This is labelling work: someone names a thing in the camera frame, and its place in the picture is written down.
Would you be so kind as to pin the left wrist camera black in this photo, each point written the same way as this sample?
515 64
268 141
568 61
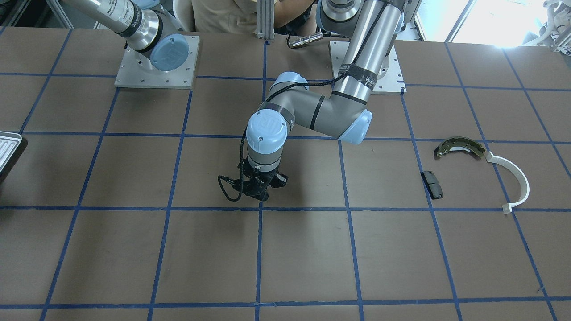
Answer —
279 180

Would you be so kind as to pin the silver ribbed metal tray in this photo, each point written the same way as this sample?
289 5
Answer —
9 142

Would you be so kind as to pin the curved metal brake shoe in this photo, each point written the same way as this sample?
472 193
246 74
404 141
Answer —
459 144

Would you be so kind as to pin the person in beige shirt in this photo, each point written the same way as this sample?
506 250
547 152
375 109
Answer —
240 16

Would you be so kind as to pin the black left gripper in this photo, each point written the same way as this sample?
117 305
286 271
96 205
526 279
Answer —
280 178

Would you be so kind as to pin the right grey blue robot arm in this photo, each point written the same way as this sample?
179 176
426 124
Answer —
145 25

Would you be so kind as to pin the silver cable connector plug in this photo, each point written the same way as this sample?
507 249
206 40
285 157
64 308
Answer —
304 41

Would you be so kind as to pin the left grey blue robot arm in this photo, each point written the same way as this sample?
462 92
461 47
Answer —
372 26

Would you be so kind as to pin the aluminium frame post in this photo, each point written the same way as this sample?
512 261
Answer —
265 20

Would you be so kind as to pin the grey brake pad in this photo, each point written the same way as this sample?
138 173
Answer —
432 184

